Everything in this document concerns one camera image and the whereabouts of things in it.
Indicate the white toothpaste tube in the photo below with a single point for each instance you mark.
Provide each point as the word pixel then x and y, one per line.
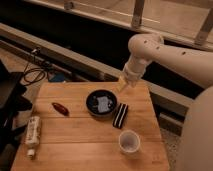
pixel 32 138

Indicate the dark red chili pepper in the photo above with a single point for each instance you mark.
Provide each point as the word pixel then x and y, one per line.
pixel 61 109

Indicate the blue box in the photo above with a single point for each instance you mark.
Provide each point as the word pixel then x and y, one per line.
pixel 57 78

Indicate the black white striped block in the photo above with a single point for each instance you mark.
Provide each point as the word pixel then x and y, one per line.
pixel 120 115

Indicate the crumpled foil wrapper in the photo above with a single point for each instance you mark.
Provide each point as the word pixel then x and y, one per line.
pixel 103 104

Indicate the black round bowl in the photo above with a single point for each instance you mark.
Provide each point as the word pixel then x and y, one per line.
pixel 91 102

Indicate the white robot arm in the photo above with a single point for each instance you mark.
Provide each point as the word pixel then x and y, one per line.
pixel 193 77

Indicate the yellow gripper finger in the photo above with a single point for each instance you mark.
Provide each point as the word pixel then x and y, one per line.
pixel 122 83

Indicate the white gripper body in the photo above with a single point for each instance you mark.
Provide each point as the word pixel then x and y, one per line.
pixel 134 69

